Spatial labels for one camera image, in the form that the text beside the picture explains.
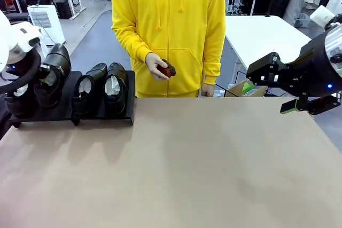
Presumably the black computer tower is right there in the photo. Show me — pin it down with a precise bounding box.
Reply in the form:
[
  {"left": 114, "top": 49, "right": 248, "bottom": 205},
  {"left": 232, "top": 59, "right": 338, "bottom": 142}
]
[{"left": 55, "top": 0, "right": 73, "bottom": 20}]

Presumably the person's left hand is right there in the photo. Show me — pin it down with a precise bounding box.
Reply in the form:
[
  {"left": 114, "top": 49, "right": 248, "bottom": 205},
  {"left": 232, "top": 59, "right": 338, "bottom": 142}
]
[{"left": 200, "top": 83, "right": 216, "bottom": 97}]

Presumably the brown cardboard box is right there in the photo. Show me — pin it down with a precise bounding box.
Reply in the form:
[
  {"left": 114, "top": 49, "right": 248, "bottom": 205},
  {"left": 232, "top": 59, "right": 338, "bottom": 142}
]
[{"left": 226, "top": 79, "right": 269, "bottom": 98}]

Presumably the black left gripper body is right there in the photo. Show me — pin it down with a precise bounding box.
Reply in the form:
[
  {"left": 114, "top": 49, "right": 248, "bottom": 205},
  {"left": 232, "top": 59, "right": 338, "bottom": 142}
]
[{"left": 5, "top": 53, "right": 34, "bottom": 78}]

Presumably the person's left forearm yellow sleeve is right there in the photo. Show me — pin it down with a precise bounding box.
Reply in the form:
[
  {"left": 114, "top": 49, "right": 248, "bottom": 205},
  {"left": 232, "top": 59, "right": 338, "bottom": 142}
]
[{"left": 201, "top": 25, "right": 227, "bottom": 86}]

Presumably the reddish wooden shoe brush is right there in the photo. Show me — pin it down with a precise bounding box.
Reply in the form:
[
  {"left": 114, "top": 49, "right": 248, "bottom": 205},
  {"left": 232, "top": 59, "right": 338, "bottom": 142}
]
[{"left": 157, "top": 58, "right": 177, "bottom": 78}]

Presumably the white air purifier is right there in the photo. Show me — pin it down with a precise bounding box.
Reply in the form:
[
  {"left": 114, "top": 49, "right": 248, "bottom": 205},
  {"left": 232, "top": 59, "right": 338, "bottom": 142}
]
[{"left": 27, "top": 4, "right": 66, "bottom": 46}]

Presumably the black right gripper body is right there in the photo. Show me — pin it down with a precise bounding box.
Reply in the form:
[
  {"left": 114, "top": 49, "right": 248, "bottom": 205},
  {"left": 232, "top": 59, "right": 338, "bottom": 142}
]
[{"left": 288, "top": 34, "right": 342, "bottom": 98}]

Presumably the white computer case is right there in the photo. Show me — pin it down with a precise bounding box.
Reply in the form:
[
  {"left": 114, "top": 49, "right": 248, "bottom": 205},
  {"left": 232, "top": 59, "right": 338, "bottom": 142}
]
[{"left": 226, "top": 0, "right": 243, "bottom": 14}]

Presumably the yellow hoodie torso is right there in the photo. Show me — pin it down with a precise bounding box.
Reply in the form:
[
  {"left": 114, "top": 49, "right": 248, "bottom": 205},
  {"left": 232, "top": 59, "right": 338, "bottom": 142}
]
[{"left": 111, "top": 0, "right": 227, "bottom": 98}]

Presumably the white rectangular table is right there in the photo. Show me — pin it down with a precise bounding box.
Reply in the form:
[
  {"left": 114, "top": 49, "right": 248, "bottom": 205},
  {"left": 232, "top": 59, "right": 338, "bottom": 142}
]
[{"left": 225, "top": 15, "right": 313, "bottom": 79}]

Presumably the grey storage crate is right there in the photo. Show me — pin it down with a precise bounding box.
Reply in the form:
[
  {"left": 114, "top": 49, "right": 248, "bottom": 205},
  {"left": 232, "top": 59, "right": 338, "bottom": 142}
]
[{"left": 293, "top": 12, "right": 312, "bottom": 28}]

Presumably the white paper shoe stuffing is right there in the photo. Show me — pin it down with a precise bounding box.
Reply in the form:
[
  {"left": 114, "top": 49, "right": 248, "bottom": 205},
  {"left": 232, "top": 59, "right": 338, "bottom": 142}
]
[
  {"left": 79, "top": 76, "right": 95, "bottom": 98},
  {"left": 12, "top": 83, "right": 29, "bottom": 97},
  {"left": 104, "top": 75, "right": 120, "bottom": 97}
]

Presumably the person's right hand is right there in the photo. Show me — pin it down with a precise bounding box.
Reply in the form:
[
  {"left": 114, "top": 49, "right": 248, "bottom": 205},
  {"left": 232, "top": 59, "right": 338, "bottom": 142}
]
[{"left": 145, "top": 52, "right": 169, "bottom": 81}]

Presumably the person's right forearm yellow sleeve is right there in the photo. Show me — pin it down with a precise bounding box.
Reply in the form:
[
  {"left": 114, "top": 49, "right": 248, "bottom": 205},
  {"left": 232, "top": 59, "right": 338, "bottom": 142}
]
[{"left": 111, "top": 22, "right": 154, "bottom": 62}]

